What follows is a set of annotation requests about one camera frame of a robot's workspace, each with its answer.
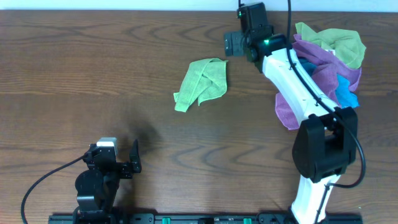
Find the light green cloth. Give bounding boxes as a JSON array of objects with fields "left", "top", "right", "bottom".
[{"left": 174, "top": 58, "right": 228, "bottom": 113}]

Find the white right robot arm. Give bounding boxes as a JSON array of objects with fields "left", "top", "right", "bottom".
[{"left": 224, "top": 2, "right": 362, "bottom": 223}]

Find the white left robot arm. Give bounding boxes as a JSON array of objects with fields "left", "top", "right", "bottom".
[{"left": 72, "top": 138, "right": 142, "bottom": 224}]

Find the purple cloth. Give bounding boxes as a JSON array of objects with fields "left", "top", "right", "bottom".
[{"left": 274, "top": 33, "right": 362, "bottom": 131}]

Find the olive green cloth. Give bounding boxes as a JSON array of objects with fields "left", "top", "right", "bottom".
[{"left": 295, "top": 22, "right": 366, "bottom": 69}]

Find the blue cloth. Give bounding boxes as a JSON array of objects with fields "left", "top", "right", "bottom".
[{"left": 299, "top": 58, "right": 359, "bottom": 108}]

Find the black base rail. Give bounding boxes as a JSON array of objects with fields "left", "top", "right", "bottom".
[{"left": 48, "top": 212, "right": 363, "bottom": 224}]

